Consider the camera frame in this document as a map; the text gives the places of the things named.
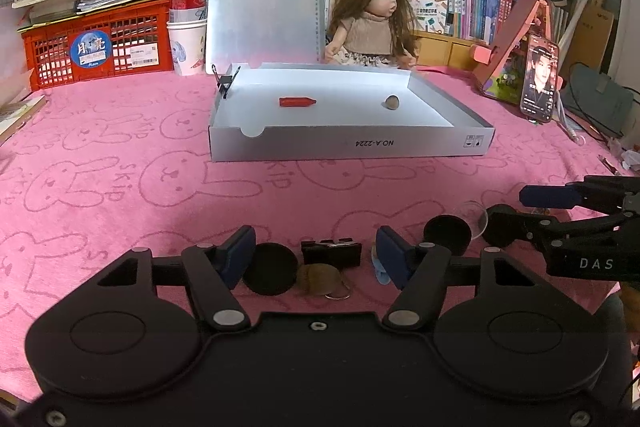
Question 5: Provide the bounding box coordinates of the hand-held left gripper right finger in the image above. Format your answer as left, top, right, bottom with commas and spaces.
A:
376, 225, 545, 333

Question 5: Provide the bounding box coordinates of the white paper cup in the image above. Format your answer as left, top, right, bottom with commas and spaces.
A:
166, 19, 208, 76

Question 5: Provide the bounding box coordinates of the wooden desk organizer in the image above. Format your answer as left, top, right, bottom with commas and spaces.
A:
414, 31, 497, 70

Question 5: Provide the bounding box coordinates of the brown cardboard sheet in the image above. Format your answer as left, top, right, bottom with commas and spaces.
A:
579, 1, 615, 74

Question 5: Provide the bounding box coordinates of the pink cardboard phone stand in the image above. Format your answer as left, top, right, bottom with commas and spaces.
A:
469, 0, 557, 104

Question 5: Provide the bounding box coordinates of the long-haired doll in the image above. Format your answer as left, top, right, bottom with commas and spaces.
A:
324, 0, 419, 70

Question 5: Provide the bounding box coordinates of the brown wooden nut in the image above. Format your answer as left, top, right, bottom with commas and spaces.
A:
296, 264, 352, 301

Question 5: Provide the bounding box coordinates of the pink rabbit print blanket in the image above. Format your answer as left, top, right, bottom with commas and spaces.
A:
0, 66, 640, 408

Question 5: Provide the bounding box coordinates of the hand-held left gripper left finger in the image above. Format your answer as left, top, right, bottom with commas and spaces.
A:
95, 225, 257, 333

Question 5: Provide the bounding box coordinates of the black binder clip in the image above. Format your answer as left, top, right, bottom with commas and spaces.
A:
210, 64, 242, 100
301, 237, 363, 267

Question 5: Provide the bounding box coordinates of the red plastic crate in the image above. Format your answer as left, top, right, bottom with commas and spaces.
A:
20, 0, 174, 91

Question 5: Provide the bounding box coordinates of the dark grey pouch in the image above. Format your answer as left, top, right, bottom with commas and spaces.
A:
559, 62, 635, 138

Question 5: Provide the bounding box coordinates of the white shallow cardboard box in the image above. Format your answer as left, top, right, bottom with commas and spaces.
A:
209, 63, 496, 162

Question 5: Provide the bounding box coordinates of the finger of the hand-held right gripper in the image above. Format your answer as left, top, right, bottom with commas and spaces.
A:
519, 175, 640, 210
485, 204, 626, 251

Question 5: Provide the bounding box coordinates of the white plastic tube frame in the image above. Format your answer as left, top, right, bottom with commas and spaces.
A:
556, 0, 602, 54

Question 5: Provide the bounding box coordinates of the black round disc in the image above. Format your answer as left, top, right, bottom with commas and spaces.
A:
243, 242, 300, 297
423, 215, 472, 257

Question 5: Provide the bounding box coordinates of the smartphone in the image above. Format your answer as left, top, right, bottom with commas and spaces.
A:
519, 33, 560, 124

